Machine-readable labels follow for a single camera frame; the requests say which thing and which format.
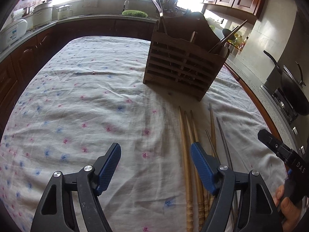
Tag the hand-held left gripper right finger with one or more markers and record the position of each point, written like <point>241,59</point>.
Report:
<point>201,166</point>

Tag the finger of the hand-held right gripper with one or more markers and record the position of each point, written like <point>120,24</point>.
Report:
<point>272,143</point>

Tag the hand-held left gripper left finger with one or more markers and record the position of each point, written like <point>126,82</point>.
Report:
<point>108,169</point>

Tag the light wooden chopstick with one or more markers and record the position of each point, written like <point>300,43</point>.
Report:
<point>194,125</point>
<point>189,203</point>
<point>193,37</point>
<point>188,125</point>

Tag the wooden utensil holder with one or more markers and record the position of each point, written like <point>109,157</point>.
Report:
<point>178,62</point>

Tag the dark wooden chopstick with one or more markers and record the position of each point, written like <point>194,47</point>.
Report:
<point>231,32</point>

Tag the metal spoon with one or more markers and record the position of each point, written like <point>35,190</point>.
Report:
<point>227,33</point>

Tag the metal fork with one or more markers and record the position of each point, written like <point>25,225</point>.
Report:
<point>158,7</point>

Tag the person's right hand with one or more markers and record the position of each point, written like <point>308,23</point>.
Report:
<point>292,214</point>

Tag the gas stove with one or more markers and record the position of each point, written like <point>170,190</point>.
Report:
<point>284,111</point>

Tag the black wok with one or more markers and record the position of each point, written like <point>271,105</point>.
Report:
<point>292,89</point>

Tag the white floral tablecloth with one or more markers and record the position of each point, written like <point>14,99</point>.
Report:
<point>84,101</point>

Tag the green plastic basket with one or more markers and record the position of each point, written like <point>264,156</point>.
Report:
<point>134,13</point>

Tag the small white electric pot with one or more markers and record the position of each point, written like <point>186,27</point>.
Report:
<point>64,12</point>

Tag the white rice cooker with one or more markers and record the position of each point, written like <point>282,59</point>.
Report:
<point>12,32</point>

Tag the metal faucet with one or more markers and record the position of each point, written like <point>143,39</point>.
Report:
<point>126,1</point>

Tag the large white cooker pot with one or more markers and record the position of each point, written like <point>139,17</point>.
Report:
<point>43,13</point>

